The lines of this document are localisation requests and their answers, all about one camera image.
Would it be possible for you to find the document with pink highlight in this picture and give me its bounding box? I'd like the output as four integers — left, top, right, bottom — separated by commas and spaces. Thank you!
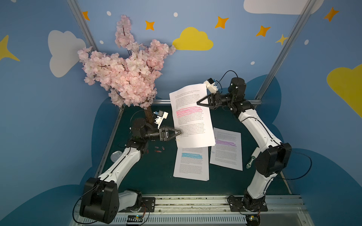
169, 84, 216, 148

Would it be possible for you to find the document with blue highlight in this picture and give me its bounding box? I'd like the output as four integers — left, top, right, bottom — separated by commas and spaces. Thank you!
173, 147, 209, 181

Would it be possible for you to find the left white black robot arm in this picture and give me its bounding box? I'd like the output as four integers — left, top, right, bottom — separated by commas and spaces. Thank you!
77, 118, 182, 226

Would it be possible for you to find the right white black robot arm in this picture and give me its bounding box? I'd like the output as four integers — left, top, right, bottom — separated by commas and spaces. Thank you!
197, 77, 293, 209

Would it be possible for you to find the document with purple highlight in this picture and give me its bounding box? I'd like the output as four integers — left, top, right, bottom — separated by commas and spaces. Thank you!
210, 128, 243, 171

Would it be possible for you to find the small glass jar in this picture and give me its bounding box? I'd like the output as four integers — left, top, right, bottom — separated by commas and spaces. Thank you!
110, 151, 123, 163

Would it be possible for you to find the pink cherry blossom tree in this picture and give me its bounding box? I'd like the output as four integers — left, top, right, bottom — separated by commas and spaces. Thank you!
77, 15, 176, 122

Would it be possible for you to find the left electronics board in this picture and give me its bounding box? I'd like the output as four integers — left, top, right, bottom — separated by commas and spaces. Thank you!
125, 215, 144, 226

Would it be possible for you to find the electronics board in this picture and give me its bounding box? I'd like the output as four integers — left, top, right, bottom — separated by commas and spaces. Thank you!
246, 215, 261, 226
125, 215, 144, 226

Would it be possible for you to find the right electronics board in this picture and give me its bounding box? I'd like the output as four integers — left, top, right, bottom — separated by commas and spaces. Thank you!
246, 215, 261, 226

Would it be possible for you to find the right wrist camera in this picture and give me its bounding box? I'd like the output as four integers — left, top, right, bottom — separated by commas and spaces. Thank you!
204, 78, 218, 94

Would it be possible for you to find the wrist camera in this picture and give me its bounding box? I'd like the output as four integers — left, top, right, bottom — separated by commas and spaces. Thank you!
153, 111, 168, 129
204, 78, 218, 94

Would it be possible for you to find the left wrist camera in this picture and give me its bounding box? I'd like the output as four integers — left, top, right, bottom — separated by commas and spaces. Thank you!
153, 111, 168, 129

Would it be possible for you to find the back aluminium frame bar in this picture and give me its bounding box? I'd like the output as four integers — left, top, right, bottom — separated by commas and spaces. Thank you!
153, 99, 262, 105

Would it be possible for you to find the white handled tool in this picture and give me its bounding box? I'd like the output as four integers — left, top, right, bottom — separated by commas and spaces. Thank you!
246, 147, 260, 169

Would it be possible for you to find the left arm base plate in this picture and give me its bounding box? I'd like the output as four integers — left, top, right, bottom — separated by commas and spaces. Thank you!
118, 197, 156, 213

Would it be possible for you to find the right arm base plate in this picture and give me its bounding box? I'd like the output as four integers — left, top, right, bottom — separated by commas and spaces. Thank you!
226, 195, 268, 212

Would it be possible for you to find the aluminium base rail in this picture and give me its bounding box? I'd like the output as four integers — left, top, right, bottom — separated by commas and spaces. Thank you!
110, 195, 314, 226

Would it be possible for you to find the right aluminium frame post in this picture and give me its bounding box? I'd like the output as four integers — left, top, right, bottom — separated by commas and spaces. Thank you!
250, 0, 317, 106

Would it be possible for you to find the aluminium frame post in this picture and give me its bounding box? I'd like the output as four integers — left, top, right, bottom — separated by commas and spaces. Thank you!
250, 0, 317, 106
67, 0, 99, 51

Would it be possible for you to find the left aluminium frame post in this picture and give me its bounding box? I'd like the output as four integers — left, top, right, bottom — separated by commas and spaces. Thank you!
67, 0, 99, 51

